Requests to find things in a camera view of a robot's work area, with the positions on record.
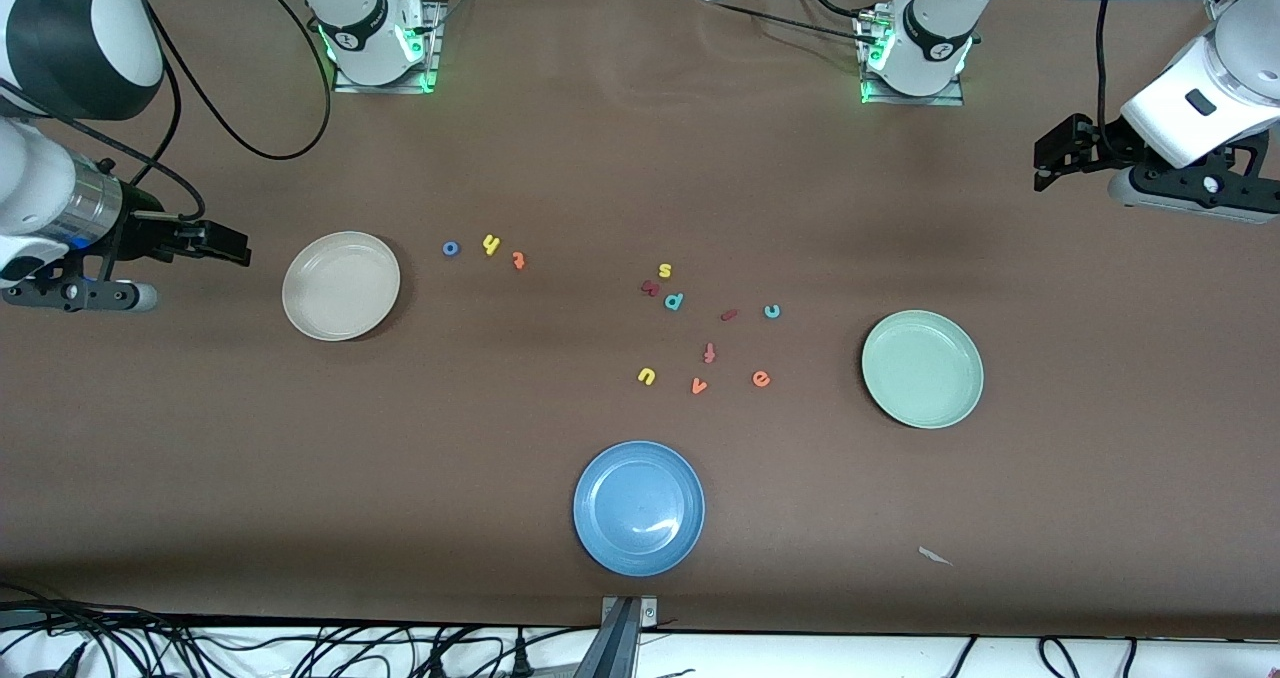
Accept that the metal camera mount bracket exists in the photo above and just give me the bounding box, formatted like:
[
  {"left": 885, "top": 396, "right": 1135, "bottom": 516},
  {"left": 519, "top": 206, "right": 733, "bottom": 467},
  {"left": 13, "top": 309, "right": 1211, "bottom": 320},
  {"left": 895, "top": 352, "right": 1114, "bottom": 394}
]
[{"left": 575, "top": 595, "right": 660, "bottom": 678}]

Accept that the black cable across table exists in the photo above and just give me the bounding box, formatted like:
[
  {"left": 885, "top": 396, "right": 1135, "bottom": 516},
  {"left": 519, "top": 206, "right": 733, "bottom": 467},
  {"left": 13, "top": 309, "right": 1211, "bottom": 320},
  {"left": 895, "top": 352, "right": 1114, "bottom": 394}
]
[{"left": 700, "top": 0, "right": 871, "bottom": 47}]

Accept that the brown table cover sheet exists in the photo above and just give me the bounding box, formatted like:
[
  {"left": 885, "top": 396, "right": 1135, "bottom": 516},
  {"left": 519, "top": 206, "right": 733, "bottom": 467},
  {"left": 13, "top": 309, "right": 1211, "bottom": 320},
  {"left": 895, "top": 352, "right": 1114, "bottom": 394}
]
[{"left": 0, "top": 0, "right": 1280, "bottom": 641}]

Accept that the light green plate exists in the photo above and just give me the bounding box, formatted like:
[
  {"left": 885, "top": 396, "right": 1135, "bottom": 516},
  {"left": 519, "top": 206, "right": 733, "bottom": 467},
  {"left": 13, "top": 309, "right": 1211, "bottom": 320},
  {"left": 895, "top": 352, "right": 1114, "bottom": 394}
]
[{"left": 861, "top": 309, "right": 985, "bottom": 430}]

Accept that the black looping arm cable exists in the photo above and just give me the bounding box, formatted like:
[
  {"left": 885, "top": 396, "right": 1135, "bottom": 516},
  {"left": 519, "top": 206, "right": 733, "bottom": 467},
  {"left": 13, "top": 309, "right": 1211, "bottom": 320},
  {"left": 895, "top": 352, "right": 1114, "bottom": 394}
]
[{"left": 128, "top": 0, "right": 334, "bottom": 189}]

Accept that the black floor cable tangle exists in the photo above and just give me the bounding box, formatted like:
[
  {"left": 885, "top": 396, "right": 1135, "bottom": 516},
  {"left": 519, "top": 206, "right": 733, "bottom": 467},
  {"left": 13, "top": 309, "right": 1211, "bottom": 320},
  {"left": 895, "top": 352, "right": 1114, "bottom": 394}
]
[{"left": 0, "top": 583, "right": 601, "bottom": 678}]

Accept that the blue plate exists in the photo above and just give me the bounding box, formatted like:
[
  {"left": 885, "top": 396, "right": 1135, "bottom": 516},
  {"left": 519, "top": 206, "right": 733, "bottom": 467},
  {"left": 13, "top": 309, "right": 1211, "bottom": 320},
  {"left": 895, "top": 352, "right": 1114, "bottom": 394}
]
[{"left": 572, "top": 440, "right": 706, "bottom": 577}]

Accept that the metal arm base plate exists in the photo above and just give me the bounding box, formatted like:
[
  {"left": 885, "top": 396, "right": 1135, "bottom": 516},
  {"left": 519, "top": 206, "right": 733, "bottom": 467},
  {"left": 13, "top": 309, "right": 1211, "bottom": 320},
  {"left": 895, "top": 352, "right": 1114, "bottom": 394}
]
[
  {"left": 332, "top": 0, "right": 443, "bottom": 95},
  {"left": 854, "top": 10, "right": 967, "bottom": 108}
]

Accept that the beige brown plate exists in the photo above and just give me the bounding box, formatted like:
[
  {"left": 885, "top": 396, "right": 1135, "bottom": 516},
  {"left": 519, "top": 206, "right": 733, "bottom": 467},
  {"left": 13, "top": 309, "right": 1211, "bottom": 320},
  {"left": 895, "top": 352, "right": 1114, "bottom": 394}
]
[{"left": 281, "top": 231, "right": 402, "bottom": 342}]

